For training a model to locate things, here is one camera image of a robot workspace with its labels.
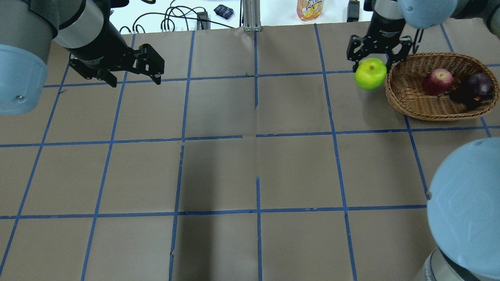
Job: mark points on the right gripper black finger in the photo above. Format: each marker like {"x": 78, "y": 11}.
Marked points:
{"x": 393, "y": 58}
{"x": 356, "y": 51}

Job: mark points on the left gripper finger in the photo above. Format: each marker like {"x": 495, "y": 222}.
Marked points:
{"x": 148, "y": 62}
{"x": 88, "y": 73}

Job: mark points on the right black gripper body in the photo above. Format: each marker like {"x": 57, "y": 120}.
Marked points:
{"x": 387, "y": 28}

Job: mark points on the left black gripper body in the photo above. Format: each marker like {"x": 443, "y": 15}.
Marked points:
{"x": 102, "y": 43}

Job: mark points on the green apple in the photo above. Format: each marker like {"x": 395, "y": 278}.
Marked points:
{"x": 370, "y": 74}

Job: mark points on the red yellow apple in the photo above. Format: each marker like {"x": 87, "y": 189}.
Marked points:
{"x": 438, "y": 82}

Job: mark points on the dark red apple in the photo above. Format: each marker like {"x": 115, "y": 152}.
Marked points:
{"x": 473, "y": 91}

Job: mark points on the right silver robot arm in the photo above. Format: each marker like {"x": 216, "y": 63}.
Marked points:
{"x": 463, "y": 210}

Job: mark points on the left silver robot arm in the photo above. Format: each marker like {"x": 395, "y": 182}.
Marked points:
{"x": 83, "y": 28}

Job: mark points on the brown wicker basket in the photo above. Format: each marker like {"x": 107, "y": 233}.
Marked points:
{"x": 405, "y": 93}

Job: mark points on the black power adapter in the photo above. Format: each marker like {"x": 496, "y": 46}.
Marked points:
{"x": 353, "y": 11}

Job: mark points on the yellow drink bottle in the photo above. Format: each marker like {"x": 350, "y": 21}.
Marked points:
{"x": 308, "y": 10}

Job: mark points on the dark blue computer mouse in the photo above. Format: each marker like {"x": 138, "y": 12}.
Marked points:
{"x": 224, "y": 11}

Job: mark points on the aluminium frame post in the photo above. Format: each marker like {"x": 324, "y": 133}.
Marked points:
{"x": 251, "y": 15}

